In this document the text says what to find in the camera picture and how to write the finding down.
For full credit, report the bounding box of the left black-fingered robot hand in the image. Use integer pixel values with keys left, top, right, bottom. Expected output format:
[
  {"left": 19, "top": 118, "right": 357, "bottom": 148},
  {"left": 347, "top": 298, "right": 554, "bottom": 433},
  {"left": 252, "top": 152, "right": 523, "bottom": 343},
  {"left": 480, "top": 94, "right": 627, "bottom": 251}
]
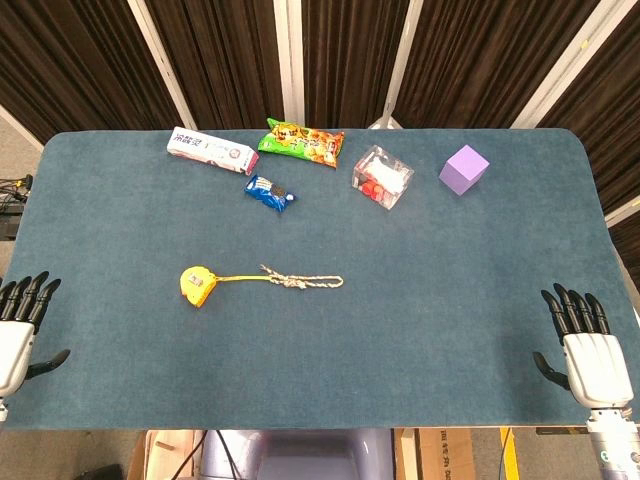
[{"left": 0, "top": 271, "right": 72, "bottom": 399}]

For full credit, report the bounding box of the right black-fingered robot hand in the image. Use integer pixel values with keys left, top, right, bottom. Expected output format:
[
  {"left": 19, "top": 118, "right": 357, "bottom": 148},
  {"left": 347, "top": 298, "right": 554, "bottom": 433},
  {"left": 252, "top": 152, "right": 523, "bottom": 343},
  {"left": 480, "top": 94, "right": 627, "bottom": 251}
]
[{"left": 532, "top": 283, "right": 634, "bottom": 410}]

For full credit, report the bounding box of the braided beige rope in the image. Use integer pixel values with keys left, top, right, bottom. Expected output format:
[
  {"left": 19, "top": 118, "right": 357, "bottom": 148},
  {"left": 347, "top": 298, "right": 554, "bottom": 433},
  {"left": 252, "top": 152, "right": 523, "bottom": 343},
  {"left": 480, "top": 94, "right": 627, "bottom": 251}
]
[{"left": 258, "top": 264, "right": 345, "bottom": 291}]

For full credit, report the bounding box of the yellow tape measure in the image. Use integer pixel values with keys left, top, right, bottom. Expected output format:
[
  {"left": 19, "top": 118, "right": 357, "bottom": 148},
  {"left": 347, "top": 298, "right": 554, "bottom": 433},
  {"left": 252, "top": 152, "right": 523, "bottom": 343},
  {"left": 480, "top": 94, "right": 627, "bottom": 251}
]
[{"left": 179, "top": 265, "right": 274, "bottom": 309}]

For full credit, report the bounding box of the brown cardboard box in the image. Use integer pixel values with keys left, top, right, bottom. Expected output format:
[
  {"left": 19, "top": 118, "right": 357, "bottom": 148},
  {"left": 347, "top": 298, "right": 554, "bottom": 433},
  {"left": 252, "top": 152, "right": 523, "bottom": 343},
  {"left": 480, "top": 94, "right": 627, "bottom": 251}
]
[
  {"left": 394, "top": 427, "right": 474, "bottom": 480},
  {"left": 127, "top": 428, "right": 206, "bottom": 480}
]

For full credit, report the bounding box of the purple foam cube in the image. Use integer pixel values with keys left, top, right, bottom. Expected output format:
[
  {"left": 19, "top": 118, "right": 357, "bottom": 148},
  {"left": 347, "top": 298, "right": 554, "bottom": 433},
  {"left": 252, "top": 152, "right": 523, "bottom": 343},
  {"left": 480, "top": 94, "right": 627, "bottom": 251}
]
[{"left": 439, "top": 144, "right": 490, "bottom": 196}]

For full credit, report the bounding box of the dark brown curtain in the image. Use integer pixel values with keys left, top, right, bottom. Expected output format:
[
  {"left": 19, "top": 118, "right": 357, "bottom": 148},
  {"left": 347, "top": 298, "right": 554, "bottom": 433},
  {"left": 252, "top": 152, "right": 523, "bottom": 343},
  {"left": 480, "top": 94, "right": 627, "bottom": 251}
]
[
  {"left": 394, "top": 0, "right": 601, "bottom": 130},
  {"left": 144, "top": 0, "right": 292, "bottom": 130},
  {"left": 537, "top": 0, "right": 640, "bottom": 271},
  {"left": 299, "top": 0, "right": 416, "bottom": 130},
  {"left": 0, "top": 0, "right": 176, "bottom": 145}
]

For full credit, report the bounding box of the blue felt table mat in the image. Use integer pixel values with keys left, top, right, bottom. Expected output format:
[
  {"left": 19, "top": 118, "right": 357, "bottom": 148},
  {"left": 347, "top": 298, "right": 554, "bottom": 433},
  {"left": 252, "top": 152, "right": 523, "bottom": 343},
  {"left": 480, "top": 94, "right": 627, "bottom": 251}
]
[{"left": 0, "top": 128, "right": 640, "bottom": 431}]

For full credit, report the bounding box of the white toothpaste box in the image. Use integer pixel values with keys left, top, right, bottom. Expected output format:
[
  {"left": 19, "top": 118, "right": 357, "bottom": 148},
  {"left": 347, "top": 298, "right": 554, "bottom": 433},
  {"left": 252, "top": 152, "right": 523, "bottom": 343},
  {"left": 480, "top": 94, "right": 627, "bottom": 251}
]
[{"left": 166, "top": 126, "right": 260, "bottom": 177}]

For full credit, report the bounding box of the clear box with red caps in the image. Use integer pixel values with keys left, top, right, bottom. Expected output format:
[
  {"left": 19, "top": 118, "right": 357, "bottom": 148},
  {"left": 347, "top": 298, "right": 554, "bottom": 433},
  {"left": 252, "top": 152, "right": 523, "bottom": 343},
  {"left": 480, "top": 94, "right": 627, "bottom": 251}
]
[{"left": 352, "top": 144, "right": 415, "bottom": 211}]

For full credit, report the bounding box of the blue cookie packet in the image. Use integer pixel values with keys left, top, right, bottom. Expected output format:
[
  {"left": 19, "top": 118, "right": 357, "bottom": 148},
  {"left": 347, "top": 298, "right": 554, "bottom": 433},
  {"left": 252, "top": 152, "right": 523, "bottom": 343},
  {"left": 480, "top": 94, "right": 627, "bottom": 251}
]
[{"left": 243, "top": 173, "right": 298, "bottom": 214}]

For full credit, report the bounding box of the grey robot torso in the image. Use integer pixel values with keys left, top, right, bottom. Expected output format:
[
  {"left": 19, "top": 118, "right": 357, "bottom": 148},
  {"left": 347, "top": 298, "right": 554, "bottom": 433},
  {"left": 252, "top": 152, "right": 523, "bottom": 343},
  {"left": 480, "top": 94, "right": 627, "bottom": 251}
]
[{"left": 199, "top": 428, "right": 396, "bottom": 480}]

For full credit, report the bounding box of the green snack bag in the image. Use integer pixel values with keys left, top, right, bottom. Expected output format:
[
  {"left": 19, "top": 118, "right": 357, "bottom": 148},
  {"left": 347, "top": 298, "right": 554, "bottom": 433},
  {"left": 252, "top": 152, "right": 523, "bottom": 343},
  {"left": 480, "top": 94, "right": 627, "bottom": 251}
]
[{"left": 257, "top": 117, "right": 346, "bottom": 169}]

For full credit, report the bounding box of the black cables bundle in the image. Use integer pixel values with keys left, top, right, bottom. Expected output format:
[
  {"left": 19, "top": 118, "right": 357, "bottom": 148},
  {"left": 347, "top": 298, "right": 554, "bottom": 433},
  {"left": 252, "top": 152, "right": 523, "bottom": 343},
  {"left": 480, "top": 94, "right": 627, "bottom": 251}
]
[{"left": 0, "top": 173, "right": 34, "bottom": 241}]

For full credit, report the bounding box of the white frame post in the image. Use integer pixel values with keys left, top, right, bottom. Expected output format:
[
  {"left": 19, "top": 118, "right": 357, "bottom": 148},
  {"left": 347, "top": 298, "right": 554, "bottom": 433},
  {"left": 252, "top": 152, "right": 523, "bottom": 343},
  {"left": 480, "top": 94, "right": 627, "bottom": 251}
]
[
  {"left": 273, "top": 0, "right": 306, "bottom": 126},
  {"left": 368, "top": 0, "right": 425, "bottom": 130},
  {"left": 603, "top": 196, "right": 640, "bottom": 229},
  {"left": 127, "top": 0, "right": 198, "bottom": 130},
  {"left": 509, "top": 0, "right": 632, "bottom": 130}
]

